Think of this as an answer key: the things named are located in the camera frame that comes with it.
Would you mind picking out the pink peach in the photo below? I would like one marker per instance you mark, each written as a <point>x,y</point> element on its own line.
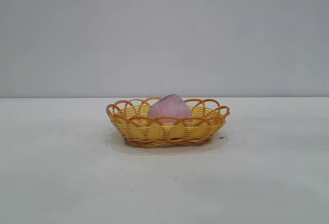
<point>169,108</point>

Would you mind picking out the yellow woven wicker basket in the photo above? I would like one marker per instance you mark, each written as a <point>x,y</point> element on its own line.
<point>167,134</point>

